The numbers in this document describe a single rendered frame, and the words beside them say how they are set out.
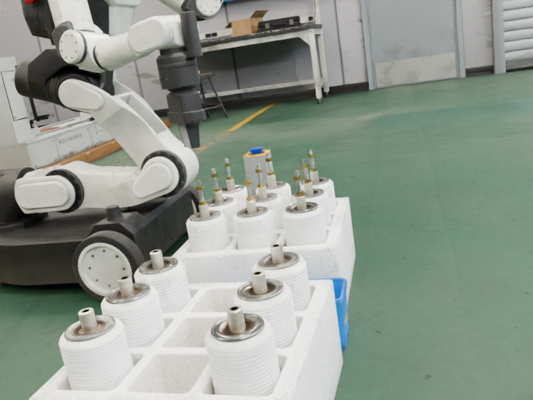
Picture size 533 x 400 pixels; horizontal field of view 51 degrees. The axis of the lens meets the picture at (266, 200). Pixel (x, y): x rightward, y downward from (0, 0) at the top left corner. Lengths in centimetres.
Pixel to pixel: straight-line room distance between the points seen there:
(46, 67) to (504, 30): 520
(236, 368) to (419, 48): 574
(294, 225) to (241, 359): 55
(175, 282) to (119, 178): 77
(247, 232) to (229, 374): 56
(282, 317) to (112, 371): 26
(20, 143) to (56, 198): 210
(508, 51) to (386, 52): 121
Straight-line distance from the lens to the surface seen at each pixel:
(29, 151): 390
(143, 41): 128
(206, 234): 132
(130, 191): 173
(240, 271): 130
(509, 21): 639
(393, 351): 119
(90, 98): 173
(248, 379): 79
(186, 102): 127
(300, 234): 126
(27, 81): 186
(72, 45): 143
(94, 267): 164
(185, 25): 126
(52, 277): 180
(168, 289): 106
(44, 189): 186
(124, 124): 172
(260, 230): 128
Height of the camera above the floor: 62
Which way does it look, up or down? 15 degrees down
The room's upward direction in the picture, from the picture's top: 9 degrees counter-clockwise
